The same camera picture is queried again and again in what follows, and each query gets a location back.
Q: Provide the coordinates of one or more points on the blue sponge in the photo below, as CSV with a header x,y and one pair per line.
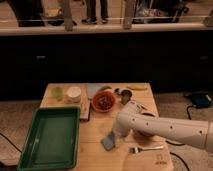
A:
x,y
109,141

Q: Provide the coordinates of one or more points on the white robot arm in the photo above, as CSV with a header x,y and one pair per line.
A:
x,y
133,116

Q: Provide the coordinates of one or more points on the green plastic tray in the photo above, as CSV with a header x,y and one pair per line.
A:
x,y
52,140

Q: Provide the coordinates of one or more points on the white cloth with vegetable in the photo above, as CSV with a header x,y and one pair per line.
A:
x,y
93,88

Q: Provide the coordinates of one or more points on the orange bowl with contents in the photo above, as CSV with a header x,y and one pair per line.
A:
x,y
103,101

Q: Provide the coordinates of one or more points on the metal cup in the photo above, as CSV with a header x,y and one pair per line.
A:
x,y
125,96

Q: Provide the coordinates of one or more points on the yellow banana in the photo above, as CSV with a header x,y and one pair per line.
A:
x,y
137,87

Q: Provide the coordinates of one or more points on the white cup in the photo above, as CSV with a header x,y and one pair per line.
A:
x,y
74,93

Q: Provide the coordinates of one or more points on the dark purple bowl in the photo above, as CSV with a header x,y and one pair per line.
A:
x,y
142,133

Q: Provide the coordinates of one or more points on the silver fork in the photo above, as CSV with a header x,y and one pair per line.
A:
x,y
135,150

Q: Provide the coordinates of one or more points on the black box on floor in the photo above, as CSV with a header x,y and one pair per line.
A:
x,y
200,100

